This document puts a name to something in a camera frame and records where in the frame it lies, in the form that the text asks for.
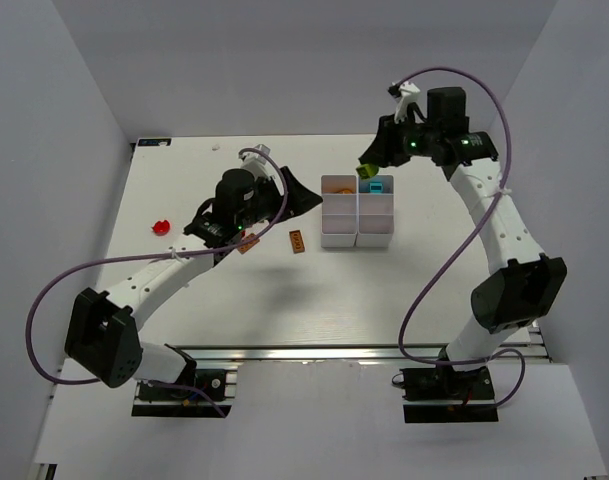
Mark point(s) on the lime green small lego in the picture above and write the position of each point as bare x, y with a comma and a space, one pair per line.
367, 171

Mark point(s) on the brown 2x4 lego plate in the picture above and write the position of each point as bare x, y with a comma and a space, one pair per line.
248, 242

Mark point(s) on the aluminium table rail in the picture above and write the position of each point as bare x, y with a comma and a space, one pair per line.
532, 352

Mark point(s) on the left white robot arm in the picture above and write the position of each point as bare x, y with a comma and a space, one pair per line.
103, 333

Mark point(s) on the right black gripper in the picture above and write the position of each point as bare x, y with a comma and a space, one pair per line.
387, 145

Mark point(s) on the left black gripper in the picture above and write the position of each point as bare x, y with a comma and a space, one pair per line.
280, 195

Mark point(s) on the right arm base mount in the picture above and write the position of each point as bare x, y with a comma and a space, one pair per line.
440, 395

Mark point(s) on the small red lego piece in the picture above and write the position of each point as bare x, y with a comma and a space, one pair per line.
161, 228

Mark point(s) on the brown lego plate upside down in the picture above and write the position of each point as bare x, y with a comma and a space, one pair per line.
297, 241

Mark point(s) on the white right divided container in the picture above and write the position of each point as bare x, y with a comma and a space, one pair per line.
375, 222

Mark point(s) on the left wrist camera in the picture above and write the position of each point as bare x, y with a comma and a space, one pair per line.
255, 164

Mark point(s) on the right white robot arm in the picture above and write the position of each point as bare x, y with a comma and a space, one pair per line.
523, 280

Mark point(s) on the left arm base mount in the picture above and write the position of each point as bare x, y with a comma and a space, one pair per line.
211, 396

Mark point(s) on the blue table label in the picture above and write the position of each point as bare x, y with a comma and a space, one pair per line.
154, 142

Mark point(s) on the teal rounded lego brick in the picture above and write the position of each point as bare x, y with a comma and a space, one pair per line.
376, 188

